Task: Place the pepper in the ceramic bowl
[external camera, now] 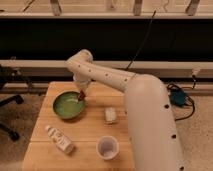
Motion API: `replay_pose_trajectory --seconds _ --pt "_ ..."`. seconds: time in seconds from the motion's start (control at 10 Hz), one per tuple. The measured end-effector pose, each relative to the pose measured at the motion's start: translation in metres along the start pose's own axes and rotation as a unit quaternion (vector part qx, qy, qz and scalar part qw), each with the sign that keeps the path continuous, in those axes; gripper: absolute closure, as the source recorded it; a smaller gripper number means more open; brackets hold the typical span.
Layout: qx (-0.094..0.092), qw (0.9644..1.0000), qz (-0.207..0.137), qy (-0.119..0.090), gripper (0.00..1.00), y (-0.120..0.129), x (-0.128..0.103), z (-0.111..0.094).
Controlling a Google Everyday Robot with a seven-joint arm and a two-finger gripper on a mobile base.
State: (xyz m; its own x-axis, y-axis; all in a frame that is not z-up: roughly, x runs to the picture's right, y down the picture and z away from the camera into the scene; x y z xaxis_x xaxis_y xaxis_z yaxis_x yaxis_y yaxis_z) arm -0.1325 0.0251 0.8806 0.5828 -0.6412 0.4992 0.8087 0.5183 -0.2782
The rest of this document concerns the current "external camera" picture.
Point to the black office chair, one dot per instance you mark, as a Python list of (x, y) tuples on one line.
[(13, 135)]

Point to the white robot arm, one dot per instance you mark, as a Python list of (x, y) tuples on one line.
[(151, 124)]

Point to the white rectangular block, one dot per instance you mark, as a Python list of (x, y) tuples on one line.
[(110, 115)]

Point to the blue power adapter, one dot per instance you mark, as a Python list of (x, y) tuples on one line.
[(177, 97)]

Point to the green ceramic bowl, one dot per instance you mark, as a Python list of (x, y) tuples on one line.
[(67, 105)]

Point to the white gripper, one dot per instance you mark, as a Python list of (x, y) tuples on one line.
[(82, 86)]

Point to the white plastic bottle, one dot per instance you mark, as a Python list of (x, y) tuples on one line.
[(61, 141)]

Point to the clear plastic cup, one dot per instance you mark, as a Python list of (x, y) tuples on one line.
[(107, 147)]

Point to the red pepper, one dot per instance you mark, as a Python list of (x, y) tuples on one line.
[(81, 96)]

